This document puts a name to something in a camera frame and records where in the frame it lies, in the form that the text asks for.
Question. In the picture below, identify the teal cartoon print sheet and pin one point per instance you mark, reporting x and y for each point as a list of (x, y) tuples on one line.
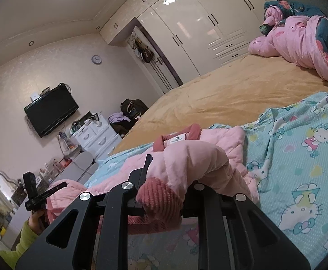
[(286, 153)]

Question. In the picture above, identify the round wall clock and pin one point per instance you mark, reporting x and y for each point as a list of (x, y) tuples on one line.
[(96, 60)]

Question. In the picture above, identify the purple clothes pile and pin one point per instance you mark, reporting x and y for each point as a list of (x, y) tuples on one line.
[(117, 117)]

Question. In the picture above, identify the black backpack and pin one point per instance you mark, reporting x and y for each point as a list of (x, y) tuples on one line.
[(133, 108)]

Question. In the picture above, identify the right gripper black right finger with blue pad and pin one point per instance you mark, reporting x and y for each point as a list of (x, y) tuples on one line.
[(233, 233)]

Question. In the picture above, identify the pink floral duvet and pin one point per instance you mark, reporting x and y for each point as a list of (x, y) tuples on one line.
[(295, 31)]

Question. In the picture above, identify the green sleeve forearm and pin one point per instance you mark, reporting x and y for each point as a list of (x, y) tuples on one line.
[(28, 237)]

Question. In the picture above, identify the white drawer chest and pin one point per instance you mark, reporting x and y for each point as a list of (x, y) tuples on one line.
[(97, 137)]

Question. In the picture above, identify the person's left hand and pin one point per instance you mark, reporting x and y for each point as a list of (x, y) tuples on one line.
[(36, 219)]

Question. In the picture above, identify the white door with hangings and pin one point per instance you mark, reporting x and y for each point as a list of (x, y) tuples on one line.
[(153, 63)]

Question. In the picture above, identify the tan bed cover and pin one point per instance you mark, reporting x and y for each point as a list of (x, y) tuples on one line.
[(234, 94)]

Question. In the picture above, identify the pink quilted jacket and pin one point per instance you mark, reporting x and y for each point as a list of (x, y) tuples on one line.
[(214, 157)]

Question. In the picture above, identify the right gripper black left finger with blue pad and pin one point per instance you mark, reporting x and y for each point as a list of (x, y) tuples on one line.
[(93, 229)]

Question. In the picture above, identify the ornate mirror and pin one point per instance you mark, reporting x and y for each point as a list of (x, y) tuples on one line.
[(8, 187)]

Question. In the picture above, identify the grey low cabinet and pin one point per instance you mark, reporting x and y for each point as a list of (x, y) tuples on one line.
[(79, 168)]

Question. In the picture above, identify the white glossy wardrobe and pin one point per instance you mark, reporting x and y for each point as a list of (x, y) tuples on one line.
[(196, 36)]

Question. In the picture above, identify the black wall television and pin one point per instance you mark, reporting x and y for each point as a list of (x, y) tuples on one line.
[(51, 109)]

